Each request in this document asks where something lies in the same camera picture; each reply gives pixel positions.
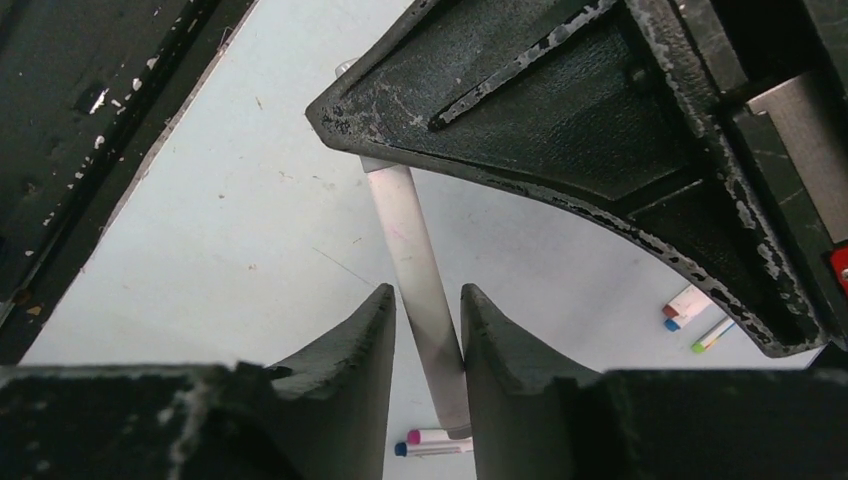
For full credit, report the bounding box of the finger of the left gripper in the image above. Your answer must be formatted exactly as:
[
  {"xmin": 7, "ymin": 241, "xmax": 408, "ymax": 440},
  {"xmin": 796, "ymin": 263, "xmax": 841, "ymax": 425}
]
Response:
[{"xmin": 306, "ymin": 1, "xmax": 829, "ymax": 357}]

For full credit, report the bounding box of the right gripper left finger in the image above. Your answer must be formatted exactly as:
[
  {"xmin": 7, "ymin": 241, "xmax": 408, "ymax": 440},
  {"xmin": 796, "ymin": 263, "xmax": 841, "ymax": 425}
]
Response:
[{"xmin": 1, "ymin": 284, "xmax": 396, "ymax": 479}]

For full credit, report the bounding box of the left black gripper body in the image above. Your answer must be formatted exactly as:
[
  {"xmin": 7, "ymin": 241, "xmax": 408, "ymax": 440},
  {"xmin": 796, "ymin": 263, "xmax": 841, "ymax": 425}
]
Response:
[{"xmin": 625, "ymin": 0, "xmax": 848, "ymax": 352}]

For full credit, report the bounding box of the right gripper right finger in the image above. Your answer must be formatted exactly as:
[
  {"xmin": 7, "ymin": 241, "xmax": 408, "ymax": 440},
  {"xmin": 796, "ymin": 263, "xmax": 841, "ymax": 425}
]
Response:
[{"xmin": 461, "ymin": 284, "xmax": 847, "ymax": 479}]

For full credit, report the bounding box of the blue marker white body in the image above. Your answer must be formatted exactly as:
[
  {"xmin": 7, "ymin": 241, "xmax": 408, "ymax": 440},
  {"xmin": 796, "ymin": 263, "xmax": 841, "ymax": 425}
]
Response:
[{"xmin": 394, "ymin": 439, "xmax": 474, "ymax": 458}]

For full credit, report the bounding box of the light green marker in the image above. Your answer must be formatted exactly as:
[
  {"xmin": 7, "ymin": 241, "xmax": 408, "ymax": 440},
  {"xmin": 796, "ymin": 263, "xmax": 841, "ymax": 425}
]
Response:
[{"xmin": 691, "ymin": 317, "xmax": 736, "ymax": 354}]

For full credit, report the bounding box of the blue marker beside brown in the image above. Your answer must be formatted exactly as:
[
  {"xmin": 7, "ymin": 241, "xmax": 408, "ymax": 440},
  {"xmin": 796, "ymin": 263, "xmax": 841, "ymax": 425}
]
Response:
[{"xmin": 662, "ymin": 302, "xmax": 712, "ymax": 332}]

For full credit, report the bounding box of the brown capped marker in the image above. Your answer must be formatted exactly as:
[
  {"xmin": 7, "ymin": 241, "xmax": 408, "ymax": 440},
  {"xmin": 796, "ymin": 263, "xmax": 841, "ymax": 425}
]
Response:
[{"xmin": 663, "ymin": 285, "xmax": 712, "ymax": 307}]

